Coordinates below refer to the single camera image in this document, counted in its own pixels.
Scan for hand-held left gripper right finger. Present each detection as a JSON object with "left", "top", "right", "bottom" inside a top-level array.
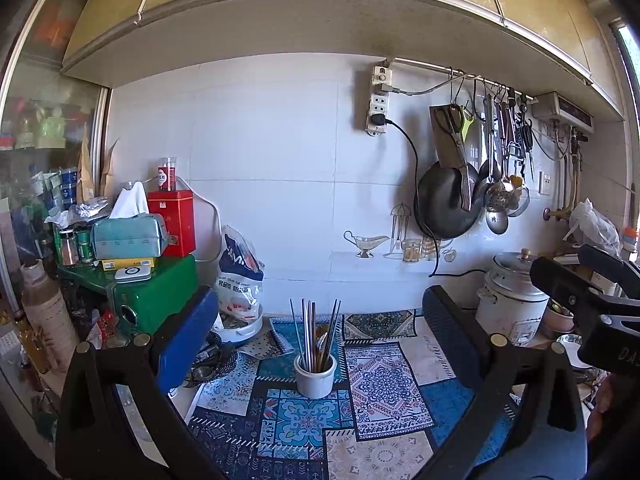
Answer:
[{"left": 414, "top": 284, "right": 589, "bottom": 480}]

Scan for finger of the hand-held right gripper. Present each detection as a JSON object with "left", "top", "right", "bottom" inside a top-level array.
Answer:
[
  {"left": 529, "top": 255, "right": 640, "bottom": 342},
  {"left": 577, "top": 243, "right": 640, "bottom": 299}
]

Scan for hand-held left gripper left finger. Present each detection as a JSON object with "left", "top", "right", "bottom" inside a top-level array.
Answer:
[{"left": 55, "top": 285, "right": 227, "bottom": 480}]

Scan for bundle of metal chopsticks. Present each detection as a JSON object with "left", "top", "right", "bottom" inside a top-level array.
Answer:
[{"left": 301, "top": 298, "right": 344, "bottom": 373}]

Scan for white ceramic cup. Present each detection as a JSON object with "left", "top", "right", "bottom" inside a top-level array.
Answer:
[{"left": 293, "top": 352, "right": 339, "bottom": 400}]

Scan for person's right hand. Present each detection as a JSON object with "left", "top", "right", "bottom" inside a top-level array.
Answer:
[{"left": 586, "top": 373, "right": 624, "bottom": 442}]

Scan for pink bowl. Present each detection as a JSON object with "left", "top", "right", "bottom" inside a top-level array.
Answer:
[{"left": 542, "top": 302, "right": 576, "bottom": 334}]

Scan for green plastic board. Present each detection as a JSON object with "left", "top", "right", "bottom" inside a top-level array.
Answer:
[{"left": 57, "top": 254, "right": 201, "bottom": 342}]

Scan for patterned ceramic bowl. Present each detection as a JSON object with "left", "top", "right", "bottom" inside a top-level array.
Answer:
[{"left": 555, "top": 333, "right": 587, "bottom": 362}]

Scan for white round bowl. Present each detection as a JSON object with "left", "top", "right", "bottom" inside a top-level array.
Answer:
[{"left": 209, "top": 304, "right": 265, "bottom": 345}]

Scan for white rice cooker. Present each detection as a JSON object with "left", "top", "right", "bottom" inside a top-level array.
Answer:
[{"left": 474, "top": 248, "right": 551, "bottom": 348}]

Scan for blue white plastic bag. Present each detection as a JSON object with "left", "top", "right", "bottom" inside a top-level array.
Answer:
[{"left": 214, "top": 224, "right": 265, "bottom": 329}]

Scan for small white device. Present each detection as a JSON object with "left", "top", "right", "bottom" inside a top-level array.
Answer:
[{"left": 114, "top": 265, "right": 152, "bottom": 284}]

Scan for patterned patchwork mat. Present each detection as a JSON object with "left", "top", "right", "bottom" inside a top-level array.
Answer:
[{"left": 185, "top": 309, "right": 517, "bottom": 480}]

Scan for yellow flat box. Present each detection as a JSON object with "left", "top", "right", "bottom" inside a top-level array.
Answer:
[{"left": 99, "top": 256, "right": 156, "bottom": 274}]

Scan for metal mesh strainer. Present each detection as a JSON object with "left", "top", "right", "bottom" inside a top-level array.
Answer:
[{"left": 507, "top": 185, "right": 531, "bottom": 219}]

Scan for water pipes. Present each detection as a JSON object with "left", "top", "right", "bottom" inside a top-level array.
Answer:
[{"left": 554, "top": 127, "right": 587, "bottom": 212}]

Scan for red tin box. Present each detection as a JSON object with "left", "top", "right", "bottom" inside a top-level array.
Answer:
[{"left": 146, "top": 189, "right": 197, "bottom": 259}]

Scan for metal slotted spoon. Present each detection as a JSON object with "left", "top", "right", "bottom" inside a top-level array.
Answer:
[{"left": 484, "top": 110, "right": 516, "bottom": 214}]

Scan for teal tissue box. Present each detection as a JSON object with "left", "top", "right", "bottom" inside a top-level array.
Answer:
[{"left": 89, "top": 182, "right": 169, "bottom": 261}]

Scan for black wok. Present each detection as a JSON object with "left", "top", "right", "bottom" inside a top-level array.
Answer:
[{"left": 414, "top": 162, "right": 494, "bottom": 240}]

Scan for beige bottle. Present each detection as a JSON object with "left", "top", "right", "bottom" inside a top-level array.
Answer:
[{"left": 19, "top": 259, "right": 79, "bottom": 372}]

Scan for glass spice jar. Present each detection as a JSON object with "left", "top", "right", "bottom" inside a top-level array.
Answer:
[{"left": 58, "top": 229, "right": 81, "bottom": 267}]

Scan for metal ladle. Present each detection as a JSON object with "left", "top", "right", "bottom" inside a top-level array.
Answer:
[{"left": 476, "top": 94, "right": 502, "bottom": 192}]

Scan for white water heater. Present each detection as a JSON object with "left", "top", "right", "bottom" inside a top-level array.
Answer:
[{"left": 530, "top": 90, "right": 596, "bottom": 134}]

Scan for steel cleaver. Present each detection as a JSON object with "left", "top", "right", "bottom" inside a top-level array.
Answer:
[{"left": 429, "top": 103, "right": 481, "bottom": 212}]

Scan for brown paper bag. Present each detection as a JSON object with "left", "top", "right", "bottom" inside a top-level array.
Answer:
[{"left": 77, "top": 125, "right": 99, "bottom": 207}]

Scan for glass door cabinet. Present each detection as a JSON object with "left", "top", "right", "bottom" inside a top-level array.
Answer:
[{"left": 0, "top": 0, "right": 110, "bottom": 271}]

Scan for white power strip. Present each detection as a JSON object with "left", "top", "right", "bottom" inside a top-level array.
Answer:
[{"left": 367, "top": 64, "right": 394, "bottom": 136}]

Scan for tableware wall sticker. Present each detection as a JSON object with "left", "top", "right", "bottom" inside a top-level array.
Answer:
[{"left": 343, "top": 203, "right": 459, "bottom": 265}]

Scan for white cable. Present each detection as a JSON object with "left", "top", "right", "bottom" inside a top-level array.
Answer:
[{"left": 174, "top": 174, "right": 222, "bottom": 262}]

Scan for black power cable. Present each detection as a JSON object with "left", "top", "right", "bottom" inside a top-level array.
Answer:
[{"left": 384, "top": 118, "right": 489, "bottom": 279}]

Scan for black handled scissors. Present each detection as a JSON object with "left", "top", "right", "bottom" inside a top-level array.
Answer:
[{"left": 433, "top": 104, "right": 464, "bottom": 136}]

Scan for grey cable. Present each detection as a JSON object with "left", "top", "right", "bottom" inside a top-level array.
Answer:
[{"left": 392, "top": 76, "right": 482, "bottom": 98}]

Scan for metal hanging rail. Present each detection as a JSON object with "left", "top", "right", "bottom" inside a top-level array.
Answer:
[{"left": 384, "top": 57, "right": 539, "bottom": 104}]

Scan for yellow wall cabinet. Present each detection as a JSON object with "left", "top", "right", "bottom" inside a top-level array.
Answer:
[{"left": 60, "top": 0, "right": 627, "bottom": 127}]

